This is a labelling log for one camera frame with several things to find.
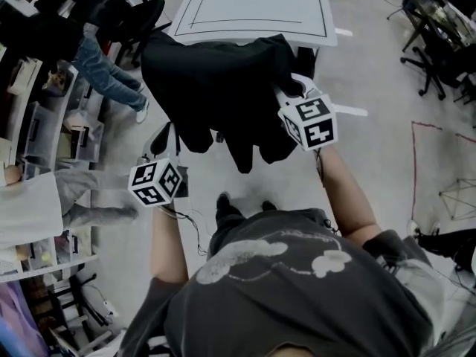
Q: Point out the white power strip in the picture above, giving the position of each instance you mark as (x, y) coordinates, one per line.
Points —
(110, 309)

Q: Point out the black jacket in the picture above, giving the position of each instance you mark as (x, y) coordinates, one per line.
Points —
(223, 87)

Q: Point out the person's black trousers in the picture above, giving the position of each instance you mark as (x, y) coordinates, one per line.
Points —
(227, 229)

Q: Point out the person's black shoe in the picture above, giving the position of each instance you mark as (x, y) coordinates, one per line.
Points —
(223, 203)
(269, 205)

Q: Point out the person's grey printed t-shirt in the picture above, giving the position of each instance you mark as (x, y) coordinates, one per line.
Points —
(297, 303)

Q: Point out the row of clear storage bins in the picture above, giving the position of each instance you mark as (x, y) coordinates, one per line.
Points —
(41, 136)

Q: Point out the person's left forearm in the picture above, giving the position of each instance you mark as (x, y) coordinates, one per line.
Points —
(169, 244)

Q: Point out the white table with black lines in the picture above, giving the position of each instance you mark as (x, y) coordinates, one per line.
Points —
(253, 6)

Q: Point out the person's right forearm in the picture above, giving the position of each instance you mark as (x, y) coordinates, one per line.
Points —
(347, 195)

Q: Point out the person's left black shoe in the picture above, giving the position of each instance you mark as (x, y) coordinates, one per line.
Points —
(223, 203)

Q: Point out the dark cluttered desk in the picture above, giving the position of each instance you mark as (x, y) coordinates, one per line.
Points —
(435, 9)

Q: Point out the red floor tape line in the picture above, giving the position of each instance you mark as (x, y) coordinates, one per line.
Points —
(414, 169)

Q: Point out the person's right black shoe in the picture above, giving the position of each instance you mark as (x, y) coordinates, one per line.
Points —
(269, 205)

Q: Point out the white shelving unit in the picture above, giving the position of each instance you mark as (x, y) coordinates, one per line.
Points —
(22, 99)

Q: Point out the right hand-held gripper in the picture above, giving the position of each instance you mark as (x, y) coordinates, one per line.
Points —
(312, 125)

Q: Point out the black metal frame stool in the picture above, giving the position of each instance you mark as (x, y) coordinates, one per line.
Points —
(80, 299)

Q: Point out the black armrest office chair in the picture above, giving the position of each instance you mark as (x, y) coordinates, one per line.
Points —
(137, 21)

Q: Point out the thin metal frame stand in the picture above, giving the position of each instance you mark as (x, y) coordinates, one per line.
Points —
(459, 199)

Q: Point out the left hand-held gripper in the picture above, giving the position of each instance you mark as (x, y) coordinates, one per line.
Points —
(156, 184)

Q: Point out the black swivel chair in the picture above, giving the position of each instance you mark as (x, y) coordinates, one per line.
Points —
(431, 65)

